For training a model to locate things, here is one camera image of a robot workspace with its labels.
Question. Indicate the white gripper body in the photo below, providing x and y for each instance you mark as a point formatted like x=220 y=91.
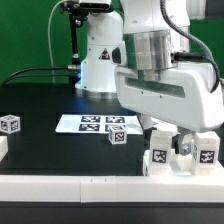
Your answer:
x=166 y=83

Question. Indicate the white chair seat block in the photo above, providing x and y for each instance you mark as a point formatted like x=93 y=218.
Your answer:
x=179 y=165

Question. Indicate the white front fence rail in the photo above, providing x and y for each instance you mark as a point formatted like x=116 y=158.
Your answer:
x=89 y=189

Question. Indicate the small white tag cube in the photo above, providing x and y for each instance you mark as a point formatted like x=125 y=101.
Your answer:
x=117 y=134

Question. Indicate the white chair back piece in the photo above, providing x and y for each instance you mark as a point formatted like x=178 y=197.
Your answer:
x=164 y=126

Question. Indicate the white block left edge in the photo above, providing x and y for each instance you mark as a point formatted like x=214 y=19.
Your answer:
x=3 y=147

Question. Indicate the white fence rail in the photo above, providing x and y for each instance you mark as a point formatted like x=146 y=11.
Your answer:
x=89 y=189
x=219 y=169

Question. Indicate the white tag cube far left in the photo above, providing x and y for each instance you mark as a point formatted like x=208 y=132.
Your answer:
x=10 y=124

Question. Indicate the white tag sheet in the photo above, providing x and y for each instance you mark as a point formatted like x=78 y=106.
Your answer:
x=69 y=123

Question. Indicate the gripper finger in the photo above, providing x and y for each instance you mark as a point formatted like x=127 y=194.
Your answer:
x=146 y=124
x=183 y=144

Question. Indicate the white right fence rail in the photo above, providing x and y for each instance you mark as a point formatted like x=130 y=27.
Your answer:
x=219 y=169

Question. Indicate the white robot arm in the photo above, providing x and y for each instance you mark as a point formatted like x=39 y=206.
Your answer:
x=153 y=21

